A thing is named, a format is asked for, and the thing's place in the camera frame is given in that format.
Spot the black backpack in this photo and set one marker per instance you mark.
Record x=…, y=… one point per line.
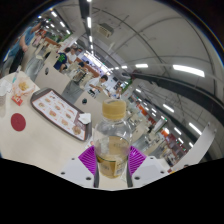
x=16, y=60

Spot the white card with red frame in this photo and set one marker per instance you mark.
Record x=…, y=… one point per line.
x=5, y=87

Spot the dark food tray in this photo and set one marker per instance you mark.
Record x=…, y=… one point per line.
x=33, y=100

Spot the small red sauce packet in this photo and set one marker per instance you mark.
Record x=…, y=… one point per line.
x=16, y=99

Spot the paper bag of fries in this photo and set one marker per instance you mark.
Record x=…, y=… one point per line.
x=23, y=86

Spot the printed paper tray liner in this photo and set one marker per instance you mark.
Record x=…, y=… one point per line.
x=56, y=111

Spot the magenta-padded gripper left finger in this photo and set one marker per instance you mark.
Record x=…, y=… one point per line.
x=86, y=160

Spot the clear tea bottle tan cap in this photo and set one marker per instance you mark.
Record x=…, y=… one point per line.
x=111, y=133

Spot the group of ceiling lights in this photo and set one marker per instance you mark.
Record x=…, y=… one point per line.
x=188, y=70

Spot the beige chair with round hole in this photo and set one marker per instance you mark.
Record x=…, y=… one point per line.
x=50, y=77
x=91, y=105

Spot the ceiling air conditioner unit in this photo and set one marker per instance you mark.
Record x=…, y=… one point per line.
x=106, y=30

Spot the group of beige chairs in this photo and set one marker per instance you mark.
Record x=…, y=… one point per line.
x=140, y=130

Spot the flat round red coaster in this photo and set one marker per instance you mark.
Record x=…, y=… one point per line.
x=18, y=122

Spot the crumpled white napkin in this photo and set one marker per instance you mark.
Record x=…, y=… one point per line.
x=85, y=117

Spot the small clear bottle teal label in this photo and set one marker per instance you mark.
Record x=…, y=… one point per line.
x=15, y=76

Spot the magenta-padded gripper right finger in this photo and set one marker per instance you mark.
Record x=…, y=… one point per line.
x=136, y=160

